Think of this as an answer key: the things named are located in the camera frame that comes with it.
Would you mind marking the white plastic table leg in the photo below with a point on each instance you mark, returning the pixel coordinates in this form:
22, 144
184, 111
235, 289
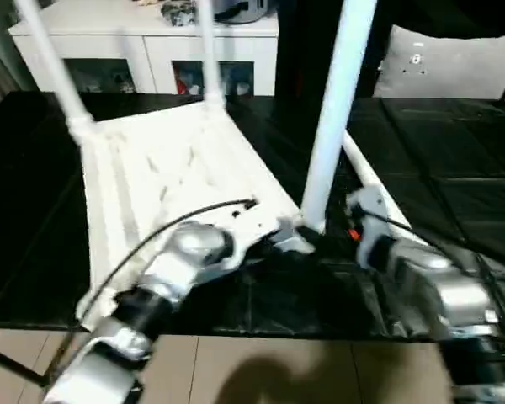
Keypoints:
59, 63
400, 210
210, 54
336, 105

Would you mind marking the white plastic table top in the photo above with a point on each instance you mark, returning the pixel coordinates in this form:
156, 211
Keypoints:
172, 168

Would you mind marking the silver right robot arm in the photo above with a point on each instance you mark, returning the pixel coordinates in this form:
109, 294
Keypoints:
454, 294

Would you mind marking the black cabinet with gold label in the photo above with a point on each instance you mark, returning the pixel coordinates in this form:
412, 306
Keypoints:
307, 46

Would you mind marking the grey pillow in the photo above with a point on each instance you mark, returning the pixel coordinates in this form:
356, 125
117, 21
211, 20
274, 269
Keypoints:
446, 63

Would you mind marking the grey round pot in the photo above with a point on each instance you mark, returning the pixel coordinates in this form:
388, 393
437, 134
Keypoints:
244, 12

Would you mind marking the black clutter on sideboard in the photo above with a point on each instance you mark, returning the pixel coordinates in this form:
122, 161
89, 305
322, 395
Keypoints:
179, 16

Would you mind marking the white sideboard cabinet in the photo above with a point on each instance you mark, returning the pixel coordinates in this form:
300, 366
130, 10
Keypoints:
109, 46

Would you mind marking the small beige figurine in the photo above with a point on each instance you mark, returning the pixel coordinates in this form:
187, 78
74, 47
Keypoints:
148, 2

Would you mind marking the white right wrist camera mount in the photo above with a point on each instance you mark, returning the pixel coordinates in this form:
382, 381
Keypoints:
372, 219

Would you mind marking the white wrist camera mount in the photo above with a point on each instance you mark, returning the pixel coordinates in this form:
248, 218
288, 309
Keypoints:
372, 219
256, 227

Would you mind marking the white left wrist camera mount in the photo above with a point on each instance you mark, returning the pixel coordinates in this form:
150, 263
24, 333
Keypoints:
256, 227

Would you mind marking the black metal frame leg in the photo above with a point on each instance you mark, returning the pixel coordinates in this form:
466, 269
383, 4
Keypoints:
12, 366

